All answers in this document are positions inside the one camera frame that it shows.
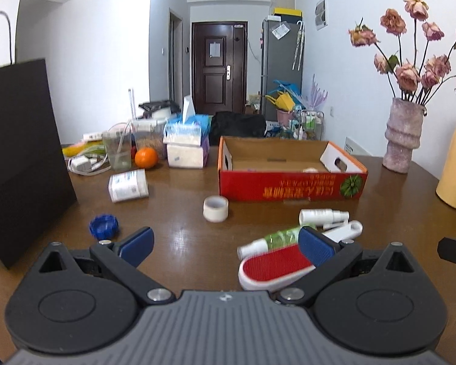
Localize white charger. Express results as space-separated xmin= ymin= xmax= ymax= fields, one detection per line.
xmin=67 ymin=155 xmax=111 ymax=176

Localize green tube bottle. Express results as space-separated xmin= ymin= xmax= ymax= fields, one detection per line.
xmin=237 ymin=226 xmax=302 ymax=259

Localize white tape roll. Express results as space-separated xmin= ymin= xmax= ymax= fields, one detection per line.
xmin=203 ymin=196 xmax=229 ymax=222

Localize blue tissue pack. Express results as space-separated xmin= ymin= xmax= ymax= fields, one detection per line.
xmin=163 ymin=95 xmax=212 ymax=147

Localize blue and yellow hangers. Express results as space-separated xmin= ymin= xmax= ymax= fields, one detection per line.
xmin=266 ymin=80 xmax=302 ymax=111

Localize white spray bottle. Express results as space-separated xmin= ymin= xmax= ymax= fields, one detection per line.
xmin=299 ymin=208 xmax=350 ymax=226

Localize dark brown door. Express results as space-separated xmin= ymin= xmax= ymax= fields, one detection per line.
xmin=191 ymin=22 xmax=248 ymax=115

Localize orange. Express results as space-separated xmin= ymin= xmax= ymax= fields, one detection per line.
xmin=134 ymin=148 xmax=159 ymax=170

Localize yellow green packet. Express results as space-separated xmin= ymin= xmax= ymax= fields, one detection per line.
xmin=62 ymin=142 xmax=107 ymax=158

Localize black paper bag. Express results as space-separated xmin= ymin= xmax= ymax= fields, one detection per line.
xmin=0 ymin=11 xmax=78 ymax=270

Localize grey fridge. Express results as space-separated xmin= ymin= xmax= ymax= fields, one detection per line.
xmin=261 ymin=17 xmax=304 ymax=122

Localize clear glass cup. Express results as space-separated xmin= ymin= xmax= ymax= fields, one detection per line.
xmin=102 ymin=129 xmax=133 ymax=172

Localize red cardboard box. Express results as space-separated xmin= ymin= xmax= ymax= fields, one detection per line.
xmin=217 ymin=136 xmax=368 ymax=203

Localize lavender plastic hangers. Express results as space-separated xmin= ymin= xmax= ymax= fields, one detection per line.
xmin=302 ymin=74 xmax=329 ymax=113

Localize blue bottle cap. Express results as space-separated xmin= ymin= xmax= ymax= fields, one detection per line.
xmin=89 ymin=215 xmax=119 ymax=240

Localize red white lint brush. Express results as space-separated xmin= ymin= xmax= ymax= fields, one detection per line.
xmin=239 ymin=221 xmax=363 ymax=291

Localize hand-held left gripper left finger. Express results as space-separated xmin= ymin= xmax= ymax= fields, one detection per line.
xmin=26 ymin=227 xmax=177 ymax=307

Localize white purple tissue pack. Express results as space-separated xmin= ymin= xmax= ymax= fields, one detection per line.
xmin=166 ymin=137 xmax=210 ymax=169

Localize clear plastic bag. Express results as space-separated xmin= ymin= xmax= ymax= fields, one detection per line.
xmin=271 ymin=23 xmax=291 ymax=40

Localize clear plastic food container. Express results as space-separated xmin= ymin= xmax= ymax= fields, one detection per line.
xmin=133 ymin=119 xmax=167 ymax=160

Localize pink bucket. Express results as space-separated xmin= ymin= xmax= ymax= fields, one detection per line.
xmin=277 ymin=108 xmax=295 ymax=128

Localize side room door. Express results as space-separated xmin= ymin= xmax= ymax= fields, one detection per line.
xmin=169 ymin=8 xmax=184 ymax=103

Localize black white appliance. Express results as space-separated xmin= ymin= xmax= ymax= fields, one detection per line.
xmin=139 ymin=100 xmax=175 ymax=120

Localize pink ceramic vase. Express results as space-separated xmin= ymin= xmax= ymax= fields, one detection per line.
xmin=382 ymin=98 xmax=428 ymax=174

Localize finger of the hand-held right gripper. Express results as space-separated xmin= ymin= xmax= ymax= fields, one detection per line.
xmin=437 ymin=238 xmax=456 ymax=267

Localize wall panel box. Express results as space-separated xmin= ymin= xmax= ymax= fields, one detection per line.
xmin=313 ymin=0 xmax=327 ymax=31

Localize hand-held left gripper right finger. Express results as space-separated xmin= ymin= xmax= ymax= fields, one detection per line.
xmin=277 ymin=226 xmax=426 ymax=307

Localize white pill bottle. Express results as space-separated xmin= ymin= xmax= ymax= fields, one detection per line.
xmin=108 ymin=169 xmax=150 ymax=203

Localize black folding chair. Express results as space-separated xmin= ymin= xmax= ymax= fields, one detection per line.
xmin=209 ymin=111 xmax=267 ymax=146

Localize white folded umbrella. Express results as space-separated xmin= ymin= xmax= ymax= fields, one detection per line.
xmin=293 ymin=21 xmax=305 ymax=71

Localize bunch of dried pink roses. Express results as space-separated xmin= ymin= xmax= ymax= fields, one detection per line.
xmin=347 ymin=0 xmax=456 ymax=105

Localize metal rack cart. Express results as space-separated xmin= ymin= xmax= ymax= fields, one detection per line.
xmin=291 ymin=109 xmax=325 ymax=141

